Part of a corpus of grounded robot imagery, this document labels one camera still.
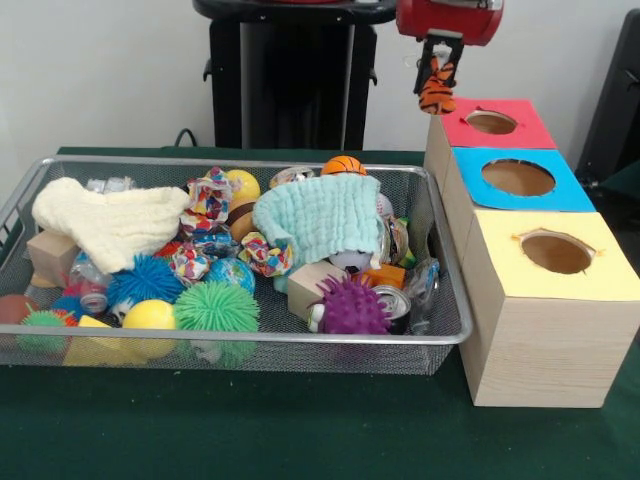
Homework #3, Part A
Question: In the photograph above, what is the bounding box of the cream waffle cloth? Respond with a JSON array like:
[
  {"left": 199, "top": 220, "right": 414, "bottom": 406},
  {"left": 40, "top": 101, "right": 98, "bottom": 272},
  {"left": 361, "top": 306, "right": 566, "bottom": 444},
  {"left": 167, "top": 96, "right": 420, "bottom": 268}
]
[{"left": 32, "top": 177, "right": 192, "bottom": 275}]

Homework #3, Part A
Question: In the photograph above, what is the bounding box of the multicolour rope toy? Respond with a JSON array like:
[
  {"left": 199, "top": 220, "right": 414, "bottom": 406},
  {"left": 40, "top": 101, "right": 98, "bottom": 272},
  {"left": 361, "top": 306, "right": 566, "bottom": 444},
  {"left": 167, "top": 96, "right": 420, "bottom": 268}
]
[{"left": 169, "top": 166, "right": 295, "bottom": 285}]

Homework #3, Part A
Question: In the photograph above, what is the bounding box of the blue stringy puffer ball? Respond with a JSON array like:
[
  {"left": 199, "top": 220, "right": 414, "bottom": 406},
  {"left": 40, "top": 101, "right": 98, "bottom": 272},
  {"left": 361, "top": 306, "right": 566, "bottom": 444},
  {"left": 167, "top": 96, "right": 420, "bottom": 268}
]
[{"left": 107, "top": 254, "right": 187, "bottom": 306}]

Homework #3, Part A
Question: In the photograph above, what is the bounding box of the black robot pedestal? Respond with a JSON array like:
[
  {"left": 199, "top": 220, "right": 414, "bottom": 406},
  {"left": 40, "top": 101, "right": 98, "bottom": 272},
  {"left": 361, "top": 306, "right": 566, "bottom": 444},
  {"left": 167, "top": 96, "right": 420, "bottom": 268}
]
[{"left": 192, "top": 0, "right": 404, "bottom": 150}]

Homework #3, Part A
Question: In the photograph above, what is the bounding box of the black stand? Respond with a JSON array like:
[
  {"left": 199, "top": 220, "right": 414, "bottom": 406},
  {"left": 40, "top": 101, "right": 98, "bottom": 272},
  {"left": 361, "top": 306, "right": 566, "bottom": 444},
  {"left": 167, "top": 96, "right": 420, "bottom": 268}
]
[{"left": 574, "top": 8, "right": 640, "bottom": 201}]

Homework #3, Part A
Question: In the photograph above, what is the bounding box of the dark green table cloth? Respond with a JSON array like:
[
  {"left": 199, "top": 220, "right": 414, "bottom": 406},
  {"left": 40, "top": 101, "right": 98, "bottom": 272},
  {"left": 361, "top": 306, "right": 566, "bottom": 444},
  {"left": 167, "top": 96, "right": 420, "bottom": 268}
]
[{"left": 0, "top": 145, "right": 640, "bottom": 480}]

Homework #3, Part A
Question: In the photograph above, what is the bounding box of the wooden box with three holes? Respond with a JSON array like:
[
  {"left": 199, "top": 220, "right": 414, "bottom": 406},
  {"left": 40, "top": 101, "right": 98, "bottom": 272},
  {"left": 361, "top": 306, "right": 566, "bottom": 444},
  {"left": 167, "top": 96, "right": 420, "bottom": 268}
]
[{"left": 423, "top": 97, "right": 640, "bottom": 409}]

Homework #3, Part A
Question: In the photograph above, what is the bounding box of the orange striped tiger plush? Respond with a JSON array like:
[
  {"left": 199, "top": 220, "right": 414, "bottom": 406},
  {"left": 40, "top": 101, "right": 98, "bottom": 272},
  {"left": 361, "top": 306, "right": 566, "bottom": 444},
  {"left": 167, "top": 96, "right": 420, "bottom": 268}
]
[{"left": 418, "top": 53, "right": 457, "bottom": 116}]

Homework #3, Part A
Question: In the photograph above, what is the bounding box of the light blue waffle cloth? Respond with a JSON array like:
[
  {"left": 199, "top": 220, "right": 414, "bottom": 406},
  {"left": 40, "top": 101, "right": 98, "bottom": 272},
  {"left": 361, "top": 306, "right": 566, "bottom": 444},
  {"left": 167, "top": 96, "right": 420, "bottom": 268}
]
[{"left": 252, "top": 174, "right": 384, "bottom": 265}]

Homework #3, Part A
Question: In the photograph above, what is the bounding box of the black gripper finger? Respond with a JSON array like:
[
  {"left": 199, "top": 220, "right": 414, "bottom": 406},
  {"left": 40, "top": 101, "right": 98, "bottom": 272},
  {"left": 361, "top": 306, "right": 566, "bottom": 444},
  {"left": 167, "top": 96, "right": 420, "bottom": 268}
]
[
  {"left": 412, "top": 37, "right": 437, "bottom": 97},
  {"left": 447, "top": 37, "right": 466, "bottom": 90}
]

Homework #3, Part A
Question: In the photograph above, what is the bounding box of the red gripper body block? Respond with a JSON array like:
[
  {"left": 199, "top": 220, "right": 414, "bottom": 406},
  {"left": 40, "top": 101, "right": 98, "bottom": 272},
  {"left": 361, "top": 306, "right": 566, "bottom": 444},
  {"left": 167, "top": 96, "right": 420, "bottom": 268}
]
[{"left": 396, "top": 0, "right": 505, "bottom": 48}]

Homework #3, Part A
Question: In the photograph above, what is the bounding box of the purple spiky ball toy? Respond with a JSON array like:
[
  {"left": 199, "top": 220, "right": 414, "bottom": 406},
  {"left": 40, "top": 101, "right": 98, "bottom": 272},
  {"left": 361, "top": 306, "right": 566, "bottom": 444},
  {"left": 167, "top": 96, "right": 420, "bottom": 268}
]
[{"left": 307, "top": 273, "right": 394, "bottom": 335}]

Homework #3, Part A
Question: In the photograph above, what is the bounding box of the orange toy basketball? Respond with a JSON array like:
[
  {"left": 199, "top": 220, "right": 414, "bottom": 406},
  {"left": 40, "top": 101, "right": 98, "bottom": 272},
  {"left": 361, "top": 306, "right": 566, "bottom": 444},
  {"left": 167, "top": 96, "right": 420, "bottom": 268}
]
[{"left": 320, "top": 155, "right": 367, "bottom": 176}]

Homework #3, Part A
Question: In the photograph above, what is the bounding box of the yellow ball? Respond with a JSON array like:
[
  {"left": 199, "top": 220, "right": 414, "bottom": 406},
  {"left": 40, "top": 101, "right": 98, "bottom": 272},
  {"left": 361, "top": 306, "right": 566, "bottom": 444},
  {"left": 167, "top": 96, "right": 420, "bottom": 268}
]
[{"left": 122, "top": 299, "right": 177, "bottom": 359}]

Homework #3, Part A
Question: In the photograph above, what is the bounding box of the black cable loop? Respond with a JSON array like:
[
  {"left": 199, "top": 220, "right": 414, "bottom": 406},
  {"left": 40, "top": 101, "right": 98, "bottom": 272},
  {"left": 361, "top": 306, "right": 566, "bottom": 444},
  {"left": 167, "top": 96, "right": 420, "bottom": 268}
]
[{"left": 172, "top": 128, "right": 202, "bottom": 149}]

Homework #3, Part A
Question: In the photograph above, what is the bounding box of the maroon ball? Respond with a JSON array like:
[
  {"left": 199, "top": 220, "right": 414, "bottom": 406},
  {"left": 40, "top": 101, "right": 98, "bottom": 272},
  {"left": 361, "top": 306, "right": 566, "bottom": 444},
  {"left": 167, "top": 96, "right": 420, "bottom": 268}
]
[{"left": 0, "top": 293, "right": 40, "bottom": 346}]

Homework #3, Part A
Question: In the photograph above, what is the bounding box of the shallow mesh bin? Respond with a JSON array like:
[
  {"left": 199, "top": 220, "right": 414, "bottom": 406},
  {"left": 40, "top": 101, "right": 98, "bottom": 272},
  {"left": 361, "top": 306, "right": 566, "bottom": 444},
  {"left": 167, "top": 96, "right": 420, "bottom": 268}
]
[{"left": 0, "top": 154, "right": 474, "bottom": 376}]

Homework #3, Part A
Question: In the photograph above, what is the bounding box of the green stringy puffer ball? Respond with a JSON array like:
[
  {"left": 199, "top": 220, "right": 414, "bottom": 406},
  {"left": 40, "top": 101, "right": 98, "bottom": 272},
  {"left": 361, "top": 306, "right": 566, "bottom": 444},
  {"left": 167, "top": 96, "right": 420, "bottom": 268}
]
[{"left": 173, "top": 280, "right": 261, "bottom": 334}]

